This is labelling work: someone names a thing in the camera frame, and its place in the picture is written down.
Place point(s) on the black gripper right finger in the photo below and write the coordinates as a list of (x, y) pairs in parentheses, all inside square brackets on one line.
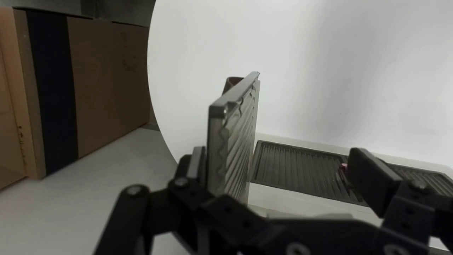
[(415, 221)]

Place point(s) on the large cardboard box stack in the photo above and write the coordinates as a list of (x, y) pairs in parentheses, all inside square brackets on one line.
[(107, 85)]

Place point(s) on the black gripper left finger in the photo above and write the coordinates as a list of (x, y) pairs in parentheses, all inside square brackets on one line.
[(141, 216)]

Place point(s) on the white three-tier plastic cabinet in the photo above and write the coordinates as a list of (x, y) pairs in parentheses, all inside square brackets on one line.
[(291, 199)]

